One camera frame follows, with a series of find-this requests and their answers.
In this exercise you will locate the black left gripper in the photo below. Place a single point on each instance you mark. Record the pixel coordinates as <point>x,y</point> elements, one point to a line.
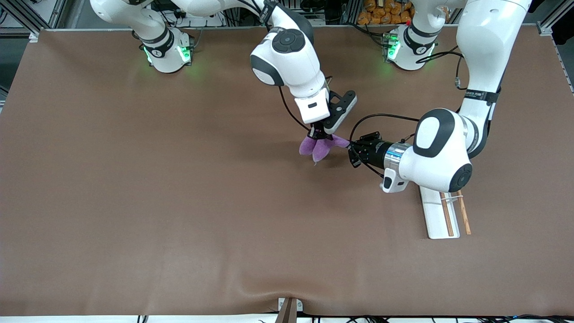
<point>374,150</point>

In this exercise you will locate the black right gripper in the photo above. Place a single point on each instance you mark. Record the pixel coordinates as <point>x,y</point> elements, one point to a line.
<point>316,133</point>

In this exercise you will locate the purple microfibre towel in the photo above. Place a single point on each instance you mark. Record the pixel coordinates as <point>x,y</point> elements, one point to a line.
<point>314,148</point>

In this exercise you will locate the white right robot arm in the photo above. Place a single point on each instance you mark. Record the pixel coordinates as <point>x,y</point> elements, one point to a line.
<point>287,58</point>

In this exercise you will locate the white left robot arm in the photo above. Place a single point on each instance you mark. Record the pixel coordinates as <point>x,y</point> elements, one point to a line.
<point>444,152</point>

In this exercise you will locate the white rack with wooden bars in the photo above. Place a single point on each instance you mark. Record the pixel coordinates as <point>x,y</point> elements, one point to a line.
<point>435,220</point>

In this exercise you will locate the black equipment rack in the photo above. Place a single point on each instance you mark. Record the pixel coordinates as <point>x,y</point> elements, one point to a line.
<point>332,9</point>

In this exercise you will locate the brown table cloth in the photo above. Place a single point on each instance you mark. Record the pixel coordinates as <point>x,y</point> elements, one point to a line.
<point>179,202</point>

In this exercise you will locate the white power strip with plugs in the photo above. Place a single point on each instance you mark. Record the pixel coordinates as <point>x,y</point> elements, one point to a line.
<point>202,20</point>

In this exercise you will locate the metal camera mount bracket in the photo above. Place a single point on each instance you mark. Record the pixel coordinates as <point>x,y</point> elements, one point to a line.
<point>289,314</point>

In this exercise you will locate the aluminium frame profile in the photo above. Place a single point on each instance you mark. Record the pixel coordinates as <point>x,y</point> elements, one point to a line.
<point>545,28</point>
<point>31,28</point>

